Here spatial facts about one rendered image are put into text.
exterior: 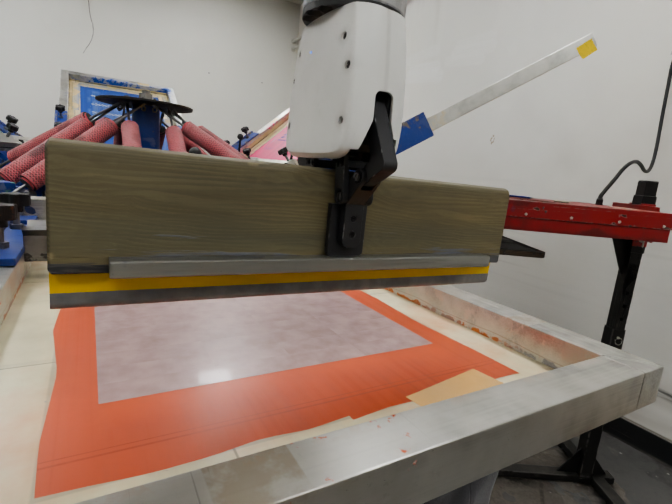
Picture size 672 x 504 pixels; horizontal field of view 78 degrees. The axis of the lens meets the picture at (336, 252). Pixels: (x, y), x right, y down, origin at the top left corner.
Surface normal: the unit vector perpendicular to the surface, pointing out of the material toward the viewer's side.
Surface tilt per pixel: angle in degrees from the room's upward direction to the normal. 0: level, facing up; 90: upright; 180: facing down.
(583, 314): 90
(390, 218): 90
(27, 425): 0
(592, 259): 90
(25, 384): 0
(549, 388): 0
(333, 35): 85
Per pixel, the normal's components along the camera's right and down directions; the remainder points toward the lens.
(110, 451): 0.09, -0.98
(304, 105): -0.86, -0.01
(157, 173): 0.50, 0.22
